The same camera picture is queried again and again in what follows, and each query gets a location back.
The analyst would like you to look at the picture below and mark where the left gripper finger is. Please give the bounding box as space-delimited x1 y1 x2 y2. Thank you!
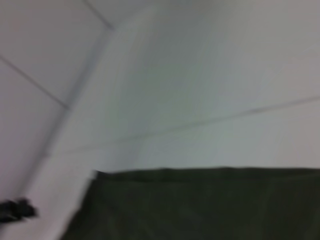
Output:
0 198 39 224

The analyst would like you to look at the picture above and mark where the dark green printed t-shirt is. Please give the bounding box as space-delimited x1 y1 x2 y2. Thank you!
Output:
59 166 320 240

